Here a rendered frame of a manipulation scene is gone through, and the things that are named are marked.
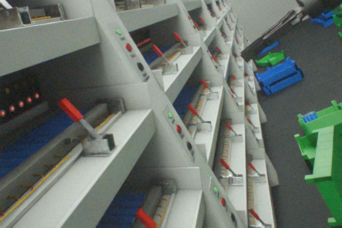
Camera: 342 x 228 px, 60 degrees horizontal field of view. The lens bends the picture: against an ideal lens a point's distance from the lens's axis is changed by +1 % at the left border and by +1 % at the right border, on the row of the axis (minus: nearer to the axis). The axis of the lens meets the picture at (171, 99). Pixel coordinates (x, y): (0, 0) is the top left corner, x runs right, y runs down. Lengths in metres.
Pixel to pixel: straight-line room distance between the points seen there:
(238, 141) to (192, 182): 0.57
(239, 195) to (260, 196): 0.30
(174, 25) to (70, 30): 0.79
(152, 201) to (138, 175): 0.08
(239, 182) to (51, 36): 0.67
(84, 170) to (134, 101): 0.20
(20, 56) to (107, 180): 0.18
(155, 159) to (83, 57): 0.24
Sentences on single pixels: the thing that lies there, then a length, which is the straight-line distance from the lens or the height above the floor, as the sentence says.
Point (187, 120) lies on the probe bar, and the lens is 0.86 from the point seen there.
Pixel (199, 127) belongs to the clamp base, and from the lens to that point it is 0.83.
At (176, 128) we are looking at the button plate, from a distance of 0.59.
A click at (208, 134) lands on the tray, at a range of 0.81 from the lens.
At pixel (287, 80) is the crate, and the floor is 0.04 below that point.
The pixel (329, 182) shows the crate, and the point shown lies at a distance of 1.07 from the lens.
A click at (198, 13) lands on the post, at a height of 0.84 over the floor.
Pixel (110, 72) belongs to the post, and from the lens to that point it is 0.55.
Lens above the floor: 0.81
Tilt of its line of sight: 11 degrees down
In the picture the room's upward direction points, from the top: 31 degrees counter-clockwise
